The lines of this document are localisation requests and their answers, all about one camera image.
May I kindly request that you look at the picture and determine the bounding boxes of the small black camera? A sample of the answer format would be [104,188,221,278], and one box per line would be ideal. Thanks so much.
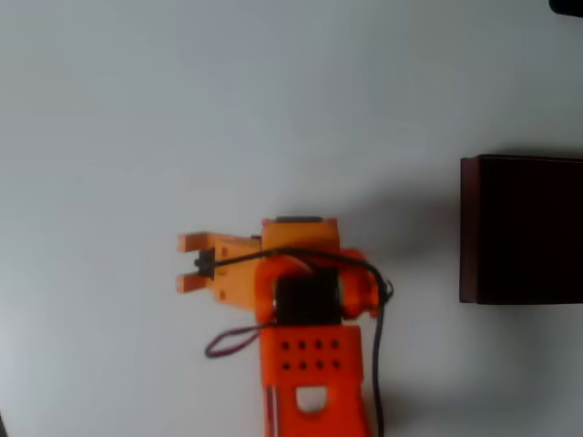
[194,249,217,279]

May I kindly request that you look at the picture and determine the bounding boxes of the red and black wire loop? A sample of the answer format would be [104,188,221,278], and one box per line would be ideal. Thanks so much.
[204,323,266,361]

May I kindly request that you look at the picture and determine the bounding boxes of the black object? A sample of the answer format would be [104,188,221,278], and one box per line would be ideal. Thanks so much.
[547,0,583,19]

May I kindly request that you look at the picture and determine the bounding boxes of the dark brown box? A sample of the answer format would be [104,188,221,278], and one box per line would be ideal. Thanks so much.
[459,154,583,306]

